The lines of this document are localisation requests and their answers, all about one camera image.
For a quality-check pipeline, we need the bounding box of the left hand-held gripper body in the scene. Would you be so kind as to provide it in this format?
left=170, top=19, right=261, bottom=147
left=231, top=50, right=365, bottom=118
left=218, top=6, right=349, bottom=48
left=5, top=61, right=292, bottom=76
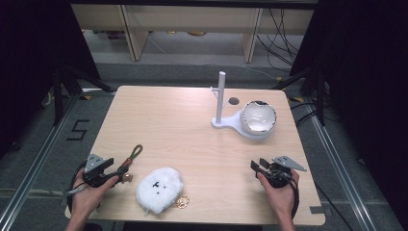
left=82, top=153, right=115, bottom=189

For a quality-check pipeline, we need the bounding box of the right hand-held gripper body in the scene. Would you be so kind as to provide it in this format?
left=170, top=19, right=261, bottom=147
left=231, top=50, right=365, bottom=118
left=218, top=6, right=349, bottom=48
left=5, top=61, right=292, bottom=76
left=263, top=155, right=308, bottom=190

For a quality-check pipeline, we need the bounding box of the white plush pouch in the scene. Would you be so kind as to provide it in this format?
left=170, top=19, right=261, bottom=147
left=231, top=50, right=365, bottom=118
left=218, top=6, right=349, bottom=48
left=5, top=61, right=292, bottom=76
left=135, top=167, right=191, bottom=217

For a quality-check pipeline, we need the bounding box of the white hanger stand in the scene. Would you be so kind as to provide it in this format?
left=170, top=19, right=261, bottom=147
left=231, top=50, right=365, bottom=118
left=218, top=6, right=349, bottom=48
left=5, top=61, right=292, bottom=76
left=210, top=70, right=277, bottom=141

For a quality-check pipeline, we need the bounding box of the person's right hand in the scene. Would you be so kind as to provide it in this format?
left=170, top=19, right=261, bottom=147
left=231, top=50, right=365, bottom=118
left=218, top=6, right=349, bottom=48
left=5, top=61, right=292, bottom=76
left=255, top=168, right=300, bottom=220

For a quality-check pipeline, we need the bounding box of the person's left hand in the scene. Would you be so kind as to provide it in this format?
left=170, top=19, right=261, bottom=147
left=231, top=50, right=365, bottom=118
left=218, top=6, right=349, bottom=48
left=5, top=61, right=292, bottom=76
left=70, top=174, right=120, bottom=219

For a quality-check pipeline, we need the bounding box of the black tripod stand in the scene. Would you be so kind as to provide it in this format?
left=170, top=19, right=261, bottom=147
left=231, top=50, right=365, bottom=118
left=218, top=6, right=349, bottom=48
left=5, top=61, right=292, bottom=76
left=271, top=64, right=329, bottom=127
left=51, top=64, right=117, bottom=127

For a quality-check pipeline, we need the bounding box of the dark curtain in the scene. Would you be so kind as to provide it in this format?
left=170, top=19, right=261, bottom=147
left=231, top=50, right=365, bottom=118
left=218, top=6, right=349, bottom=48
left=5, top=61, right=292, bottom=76
left=0, top=0, right=101, bottom=155
left=290, top=0, right=408, bottom=222

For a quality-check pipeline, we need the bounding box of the light wooden furniture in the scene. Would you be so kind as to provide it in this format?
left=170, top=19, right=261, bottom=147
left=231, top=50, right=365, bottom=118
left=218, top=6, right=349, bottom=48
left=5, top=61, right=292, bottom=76
left=70, top=3, right=316, bottom=64

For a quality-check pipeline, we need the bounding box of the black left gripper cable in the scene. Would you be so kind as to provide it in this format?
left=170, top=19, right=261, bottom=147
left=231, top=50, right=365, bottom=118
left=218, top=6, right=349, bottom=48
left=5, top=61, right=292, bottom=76
left=64, top=159, right=89, bottom=214

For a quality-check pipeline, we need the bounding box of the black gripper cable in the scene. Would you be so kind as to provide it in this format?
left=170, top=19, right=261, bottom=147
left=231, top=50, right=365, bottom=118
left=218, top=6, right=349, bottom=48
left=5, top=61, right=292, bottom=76
left=286, top=174, right=301, bottom=219
left=64, top=159, right=89, bottom=214

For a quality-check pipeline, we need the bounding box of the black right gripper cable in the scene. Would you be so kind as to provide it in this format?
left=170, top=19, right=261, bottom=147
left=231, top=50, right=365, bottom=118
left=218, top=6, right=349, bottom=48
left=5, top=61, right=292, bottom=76
left=286, top=174, right=301, bottom=219

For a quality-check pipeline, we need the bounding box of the aluminium floor rail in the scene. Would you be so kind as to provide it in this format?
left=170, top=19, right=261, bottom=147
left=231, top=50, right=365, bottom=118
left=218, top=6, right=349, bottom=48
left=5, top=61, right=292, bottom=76
left=0, top=93, right=80, bottom=231
left=307, top=109, right=377, bottom=231

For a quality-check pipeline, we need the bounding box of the black floor cable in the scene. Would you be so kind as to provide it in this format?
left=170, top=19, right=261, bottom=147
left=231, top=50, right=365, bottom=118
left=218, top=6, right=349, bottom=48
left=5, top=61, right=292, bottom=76
left=314, top=181, right=355, bottom=231

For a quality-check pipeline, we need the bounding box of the bundle of black cables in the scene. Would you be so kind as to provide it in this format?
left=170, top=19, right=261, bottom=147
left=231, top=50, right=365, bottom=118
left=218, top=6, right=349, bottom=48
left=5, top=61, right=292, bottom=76
left=255, top=8, right=306, bottom=71

